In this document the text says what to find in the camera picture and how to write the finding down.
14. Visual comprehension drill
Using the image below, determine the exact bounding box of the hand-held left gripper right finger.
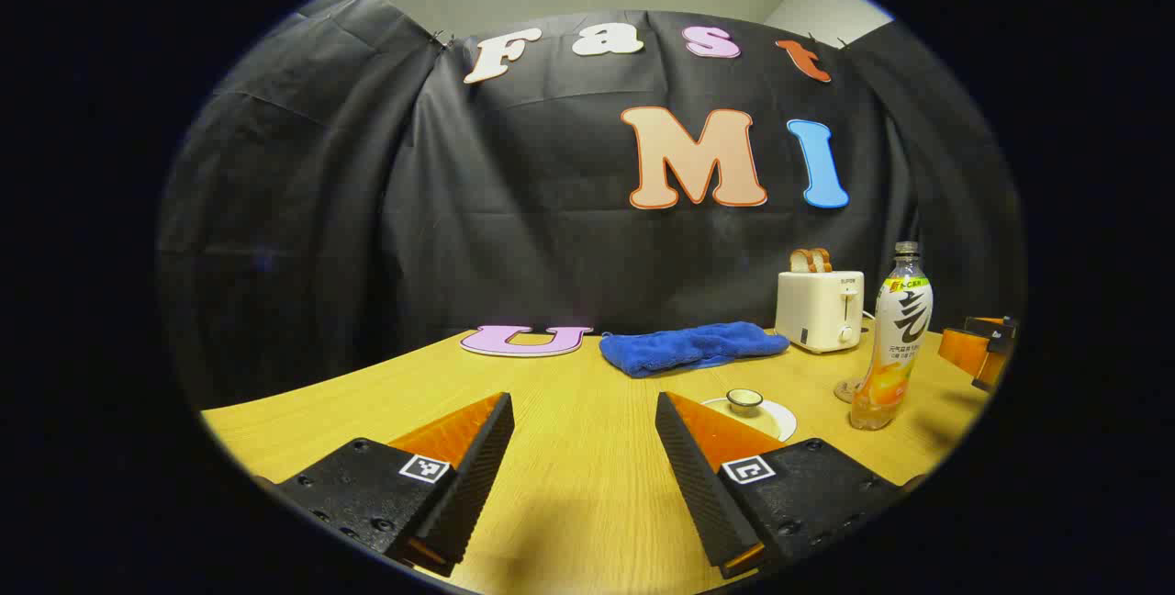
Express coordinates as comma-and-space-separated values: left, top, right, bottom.
655, 390, 926, 580

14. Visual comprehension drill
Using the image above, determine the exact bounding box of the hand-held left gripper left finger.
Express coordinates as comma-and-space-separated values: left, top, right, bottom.
274, 391, 515, 578

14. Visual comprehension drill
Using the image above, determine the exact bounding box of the clear water bottle white label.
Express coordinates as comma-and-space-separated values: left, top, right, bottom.
849, 241, 934, 432

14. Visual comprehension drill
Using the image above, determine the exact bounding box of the white teacup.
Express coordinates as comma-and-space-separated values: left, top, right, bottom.
700, 396, 799, 444

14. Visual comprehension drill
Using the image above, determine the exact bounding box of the blue towel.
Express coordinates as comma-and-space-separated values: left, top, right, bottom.
599, 321, 790, 379

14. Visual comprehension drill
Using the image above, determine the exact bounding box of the purple cutout letter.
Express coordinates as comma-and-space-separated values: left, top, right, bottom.
459, 325, 595, 358

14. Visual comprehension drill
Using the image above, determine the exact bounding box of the white toaster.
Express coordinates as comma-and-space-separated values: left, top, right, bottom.
776, 270, 866, 354

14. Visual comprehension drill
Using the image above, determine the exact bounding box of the black backdrop cloth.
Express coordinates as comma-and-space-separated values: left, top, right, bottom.
158, 0, 1024, 412

